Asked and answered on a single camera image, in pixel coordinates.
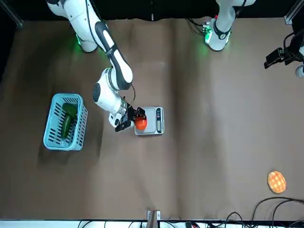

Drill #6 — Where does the wrist black flat plate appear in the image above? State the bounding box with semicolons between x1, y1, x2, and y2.
114;120;134;133
264;47;285;69

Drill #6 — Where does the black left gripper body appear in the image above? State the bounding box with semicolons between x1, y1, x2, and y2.
284;44;304;61

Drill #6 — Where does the aluminium profile frame bar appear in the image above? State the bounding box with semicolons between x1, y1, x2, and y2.
0;1;24;29
284;0;303;25

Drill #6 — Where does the aluminium profile camera post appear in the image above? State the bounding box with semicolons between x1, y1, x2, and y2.
146;209;161;228

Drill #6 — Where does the white side desk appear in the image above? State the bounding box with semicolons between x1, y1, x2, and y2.
0;219;304;228

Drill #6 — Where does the light blue plastic basket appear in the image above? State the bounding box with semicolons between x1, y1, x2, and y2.
43;93;88;151

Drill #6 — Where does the black backdrop curtain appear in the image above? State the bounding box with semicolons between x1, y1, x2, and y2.
0;0;304;23

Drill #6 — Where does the red tomato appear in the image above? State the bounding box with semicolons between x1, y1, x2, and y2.
134;118;148;131

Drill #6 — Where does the silver digital kitchen scale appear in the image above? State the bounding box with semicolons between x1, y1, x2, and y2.
134;106;165;136

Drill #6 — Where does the left wrist black flat plate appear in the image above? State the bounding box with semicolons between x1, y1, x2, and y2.
264;47;285;69

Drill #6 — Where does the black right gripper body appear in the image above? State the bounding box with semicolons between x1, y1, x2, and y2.
121;103;133;124

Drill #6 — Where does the round orange checkered bread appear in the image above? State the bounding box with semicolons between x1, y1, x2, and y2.
267;170;287;195

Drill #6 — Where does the long green cucumber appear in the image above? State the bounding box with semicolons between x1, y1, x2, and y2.
61;115;72;139

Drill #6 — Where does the left arm base cable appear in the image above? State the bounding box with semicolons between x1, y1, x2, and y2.
187;18;205;31

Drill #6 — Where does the right wrist black flat plate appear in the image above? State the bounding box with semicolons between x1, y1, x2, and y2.
114;120;134;133

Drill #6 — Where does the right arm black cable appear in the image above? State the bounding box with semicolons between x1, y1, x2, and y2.
129;82;136;107

